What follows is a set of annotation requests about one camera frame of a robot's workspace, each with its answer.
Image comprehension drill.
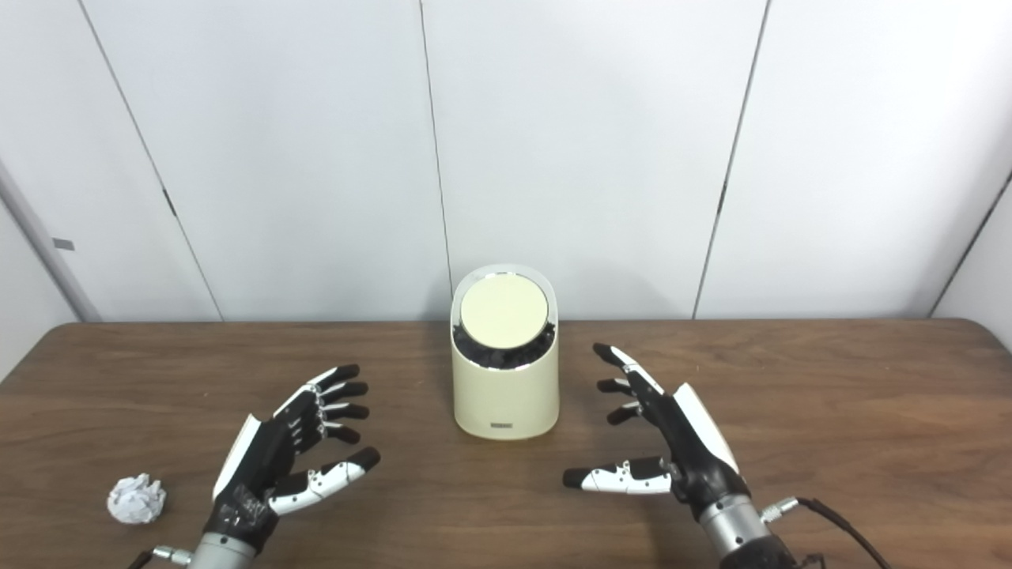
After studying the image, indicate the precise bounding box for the cream-colored round bin lid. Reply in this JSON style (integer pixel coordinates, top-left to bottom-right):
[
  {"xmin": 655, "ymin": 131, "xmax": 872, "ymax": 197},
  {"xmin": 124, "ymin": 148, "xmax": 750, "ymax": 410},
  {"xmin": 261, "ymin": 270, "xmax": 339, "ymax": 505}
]
[{"xmin": 460, "ymin": 273, "xmax": 549, "ymax": 349}]

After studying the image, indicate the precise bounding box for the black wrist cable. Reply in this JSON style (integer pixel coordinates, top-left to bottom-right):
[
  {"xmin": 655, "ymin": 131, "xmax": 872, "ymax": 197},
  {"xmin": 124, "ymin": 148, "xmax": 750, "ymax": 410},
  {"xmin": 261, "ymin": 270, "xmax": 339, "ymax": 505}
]
[
  {"xmin": 761, "ymin": 496, "xmax": 894, "ymax": 569},
  {"xmin": 126, "ymin": 545, "xmax": 194, "ymax": 569}
]

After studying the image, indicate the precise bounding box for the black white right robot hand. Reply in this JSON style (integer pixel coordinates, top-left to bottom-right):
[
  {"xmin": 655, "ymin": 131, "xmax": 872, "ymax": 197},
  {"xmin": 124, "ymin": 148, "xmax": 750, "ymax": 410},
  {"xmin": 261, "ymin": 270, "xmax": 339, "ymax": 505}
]
[{"xmin": 563, "ymin": 343, "xmax": 752, "ymax": 522}]

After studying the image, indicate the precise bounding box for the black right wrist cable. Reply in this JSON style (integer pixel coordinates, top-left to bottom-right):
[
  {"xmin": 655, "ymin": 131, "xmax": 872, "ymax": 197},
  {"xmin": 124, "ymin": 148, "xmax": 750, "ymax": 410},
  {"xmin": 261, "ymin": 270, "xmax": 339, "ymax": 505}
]
[{"xmin": 761, "ymin": 496, "xmax": 894, "ymax": 569}]

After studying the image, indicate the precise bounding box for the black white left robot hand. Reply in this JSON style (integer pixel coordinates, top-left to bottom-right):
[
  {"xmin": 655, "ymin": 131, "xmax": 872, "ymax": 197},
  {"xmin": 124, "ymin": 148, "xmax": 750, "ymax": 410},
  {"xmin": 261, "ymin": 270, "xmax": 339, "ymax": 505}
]
[{"xmin": 204, "ymin": 364, "xmax": 381, "ymax": 554}]

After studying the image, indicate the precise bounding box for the white paper ball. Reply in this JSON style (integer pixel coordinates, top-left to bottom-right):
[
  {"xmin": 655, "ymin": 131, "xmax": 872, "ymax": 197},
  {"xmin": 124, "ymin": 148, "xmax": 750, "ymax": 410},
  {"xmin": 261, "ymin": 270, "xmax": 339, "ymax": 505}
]
[{"xmin": 108, "ymin": 473, "xmax": 168, "ymax": 526}]

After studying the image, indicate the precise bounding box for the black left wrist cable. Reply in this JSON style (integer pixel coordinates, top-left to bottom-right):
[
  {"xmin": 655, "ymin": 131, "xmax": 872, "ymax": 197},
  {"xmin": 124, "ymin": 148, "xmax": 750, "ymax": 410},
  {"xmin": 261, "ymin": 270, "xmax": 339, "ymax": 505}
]
[{"xmin": 126, "ymin": 545, "xmax": 194, "ymax": 569}]

